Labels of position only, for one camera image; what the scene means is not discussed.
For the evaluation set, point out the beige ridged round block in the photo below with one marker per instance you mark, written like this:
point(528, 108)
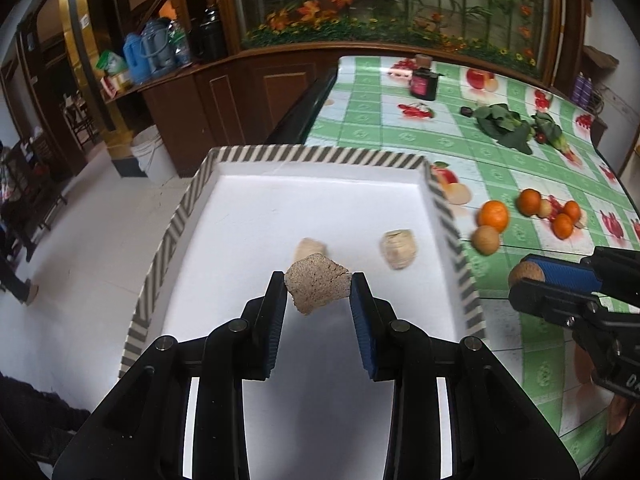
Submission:
point(307, 247)

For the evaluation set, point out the wooden cabinet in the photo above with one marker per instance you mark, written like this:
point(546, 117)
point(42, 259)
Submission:
point(236, 101)

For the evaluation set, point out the green leafy vegetable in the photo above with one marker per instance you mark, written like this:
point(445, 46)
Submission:
point(505, 126)

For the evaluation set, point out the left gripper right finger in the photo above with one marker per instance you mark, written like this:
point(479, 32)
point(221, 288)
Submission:
point(496, 430)

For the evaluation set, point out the white bucket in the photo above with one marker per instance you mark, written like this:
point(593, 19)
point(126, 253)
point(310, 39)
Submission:
point(152, 156)

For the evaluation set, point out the green snack bag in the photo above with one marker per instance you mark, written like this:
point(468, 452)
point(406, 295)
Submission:
point(116, 77)

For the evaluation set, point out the orange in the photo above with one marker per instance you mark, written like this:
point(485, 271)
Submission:
point(572, 210)
point(528, 202)
point(562, 226)
point(494, 214)

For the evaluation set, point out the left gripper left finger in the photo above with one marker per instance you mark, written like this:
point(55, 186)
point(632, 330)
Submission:
point(182, 392)

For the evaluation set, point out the green bok choy right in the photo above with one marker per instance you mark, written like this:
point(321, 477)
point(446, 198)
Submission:
point(544, 123)

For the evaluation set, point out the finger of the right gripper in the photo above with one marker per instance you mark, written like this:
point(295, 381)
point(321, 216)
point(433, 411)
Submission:
point(554, 304)
point(607, 269)

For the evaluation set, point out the black pink-label jar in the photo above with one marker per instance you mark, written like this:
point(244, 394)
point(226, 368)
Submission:
point(424, 83)

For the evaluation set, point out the tan round longan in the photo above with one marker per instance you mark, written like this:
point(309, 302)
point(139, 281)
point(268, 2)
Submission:
point(544, 209)

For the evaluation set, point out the green fruit-print tablecloth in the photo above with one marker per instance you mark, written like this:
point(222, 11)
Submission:
point(370, 106)

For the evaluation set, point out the purple bottles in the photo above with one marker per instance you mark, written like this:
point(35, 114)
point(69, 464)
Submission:
point(581, 93)

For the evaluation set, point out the speckled pink sponge block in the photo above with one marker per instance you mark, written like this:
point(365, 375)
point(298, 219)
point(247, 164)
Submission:
point(315, 282)

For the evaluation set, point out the dark brown round fruit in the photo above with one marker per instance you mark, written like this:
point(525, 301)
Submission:
point(526, 269)

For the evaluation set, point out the pale ridged block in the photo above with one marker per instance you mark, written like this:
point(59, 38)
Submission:
point(399, 248)

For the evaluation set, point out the flower garden mural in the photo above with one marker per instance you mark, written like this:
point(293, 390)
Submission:
point(507, 33)

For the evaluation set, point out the blue water jug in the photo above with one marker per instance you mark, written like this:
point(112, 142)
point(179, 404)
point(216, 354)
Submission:
point(138, 65)

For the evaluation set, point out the grey-blue thermos jug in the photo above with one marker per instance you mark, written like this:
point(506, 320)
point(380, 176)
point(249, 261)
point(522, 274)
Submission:
point(157, 49)

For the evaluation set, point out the white striped-rim tray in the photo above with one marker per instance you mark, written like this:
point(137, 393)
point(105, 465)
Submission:
point(319, 215)

